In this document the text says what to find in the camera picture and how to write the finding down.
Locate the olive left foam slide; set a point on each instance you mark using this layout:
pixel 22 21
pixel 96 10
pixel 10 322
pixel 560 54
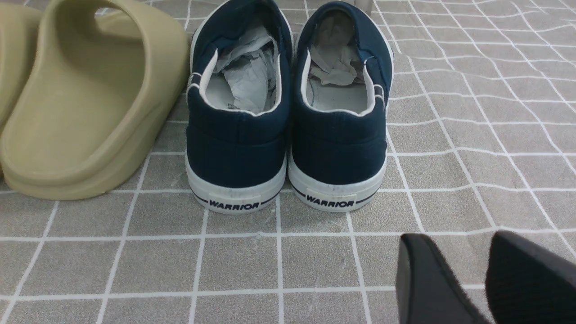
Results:
pixel 18 32

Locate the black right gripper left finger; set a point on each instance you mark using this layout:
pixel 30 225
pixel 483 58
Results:
pixel 427 291

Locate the navy left canvas shoe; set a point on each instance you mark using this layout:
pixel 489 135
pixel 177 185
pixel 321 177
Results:
pixel 239 99

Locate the navy right canvas shoe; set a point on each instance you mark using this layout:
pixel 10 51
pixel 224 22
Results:
pixel 341 85

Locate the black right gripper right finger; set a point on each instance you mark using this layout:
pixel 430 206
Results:
pixel 528 284

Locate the olive right foam slide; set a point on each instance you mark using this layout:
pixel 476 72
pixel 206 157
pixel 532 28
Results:
pixel 106 74

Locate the grey checked table cloth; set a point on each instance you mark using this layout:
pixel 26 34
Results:
pixel 480 138

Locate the olive foam slide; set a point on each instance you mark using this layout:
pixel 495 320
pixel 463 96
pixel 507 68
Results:
pixel 106 74
pixel 18 32

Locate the navy canvas shoe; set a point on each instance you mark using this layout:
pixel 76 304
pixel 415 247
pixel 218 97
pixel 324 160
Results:
pixel 341 85
pixel 239 99

